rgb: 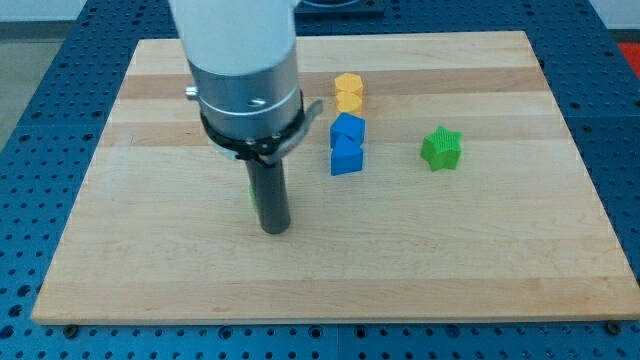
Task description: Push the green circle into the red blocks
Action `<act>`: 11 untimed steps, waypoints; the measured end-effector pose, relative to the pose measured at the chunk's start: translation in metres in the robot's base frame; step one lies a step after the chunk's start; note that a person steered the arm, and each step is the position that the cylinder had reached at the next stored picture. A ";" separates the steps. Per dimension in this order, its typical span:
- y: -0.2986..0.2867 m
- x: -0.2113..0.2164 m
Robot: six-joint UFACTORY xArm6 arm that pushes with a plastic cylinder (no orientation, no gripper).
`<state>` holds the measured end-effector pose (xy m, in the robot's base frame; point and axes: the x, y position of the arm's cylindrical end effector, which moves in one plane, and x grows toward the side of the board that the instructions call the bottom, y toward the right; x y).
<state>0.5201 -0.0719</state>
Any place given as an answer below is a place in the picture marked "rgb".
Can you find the yellow hexagon block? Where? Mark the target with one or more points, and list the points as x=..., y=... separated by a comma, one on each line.
x=349, y=83

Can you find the green circle block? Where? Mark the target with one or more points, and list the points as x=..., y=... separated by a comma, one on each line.
x=253, y=199

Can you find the blue cube block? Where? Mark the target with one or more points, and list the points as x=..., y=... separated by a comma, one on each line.
x=350, y=126

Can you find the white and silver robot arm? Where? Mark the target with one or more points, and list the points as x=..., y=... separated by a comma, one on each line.
x=242, y=56

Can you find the blue triangle block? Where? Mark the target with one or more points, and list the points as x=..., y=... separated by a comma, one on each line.
x=347, y=156

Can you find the green star block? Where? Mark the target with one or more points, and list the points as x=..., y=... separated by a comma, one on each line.
x=442, y=149

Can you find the yellow round block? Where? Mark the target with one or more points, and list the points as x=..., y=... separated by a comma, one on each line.
x=348, y=103

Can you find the wooden board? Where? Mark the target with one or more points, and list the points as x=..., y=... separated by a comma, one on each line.
x=163, y=230

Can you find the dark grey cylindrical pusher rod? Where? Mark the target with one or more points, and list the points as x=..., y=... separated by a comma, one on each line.
x=268, y=186

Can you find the black clamp with metal lever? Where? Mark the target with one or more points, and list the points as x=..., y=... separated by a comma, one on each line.
x=245, y=136

